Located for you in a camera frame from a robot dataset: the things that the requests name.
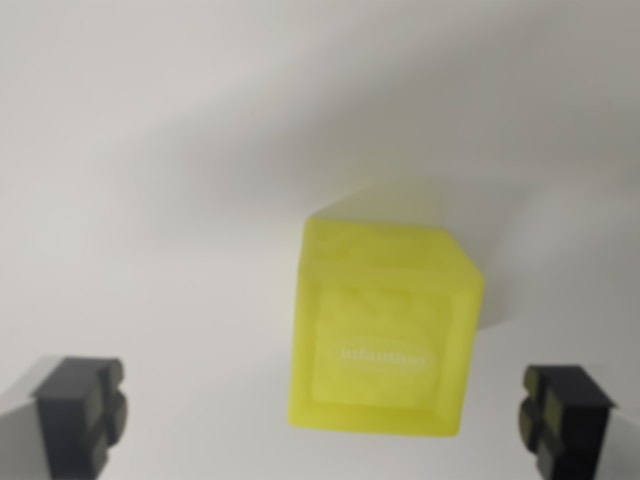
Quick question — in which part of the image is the black silver gripper left finger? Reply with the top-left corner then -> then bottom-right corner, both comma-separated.
0,354 -> 130,480

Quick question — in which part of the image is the black silver gripper right finger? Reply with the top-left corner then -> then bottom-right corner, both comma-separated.
517,364 -> 640,480

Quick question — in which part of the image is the yellow translucent cube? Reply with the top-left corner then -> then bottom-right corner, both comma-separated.
286,184 -> 486,440

